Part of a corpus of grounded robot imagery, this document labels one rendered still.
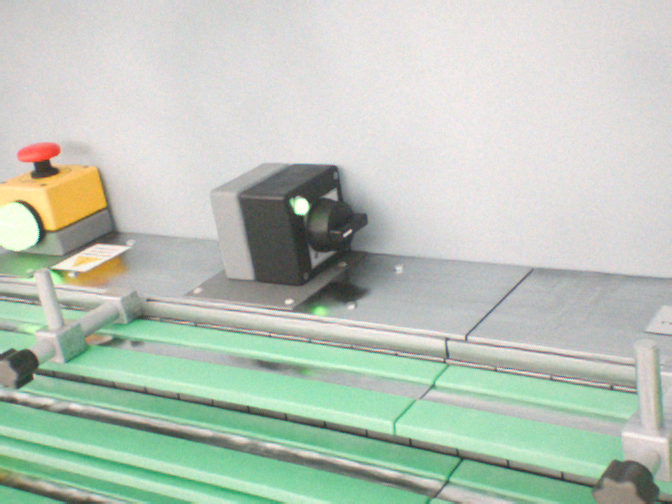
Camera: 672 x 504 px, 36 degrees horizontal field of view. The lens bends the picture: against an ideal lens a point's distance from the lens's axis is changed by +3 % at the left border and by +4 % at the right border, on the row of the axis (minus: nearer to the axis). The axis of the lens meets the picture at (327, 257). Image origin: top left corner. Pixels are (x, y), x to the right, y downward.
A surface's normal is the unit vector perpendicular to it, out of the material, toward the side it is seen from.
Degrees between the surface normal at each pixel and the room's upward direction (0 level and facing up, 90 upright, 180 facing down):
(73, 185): 90
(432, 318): 90
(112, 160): 0
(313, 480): 90
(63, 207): 90
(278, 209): 0
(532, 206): 0
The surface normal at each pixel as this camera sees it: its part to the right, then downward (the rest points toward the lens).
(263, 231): -0.54, 0.38
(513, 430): -0.16, -0.92
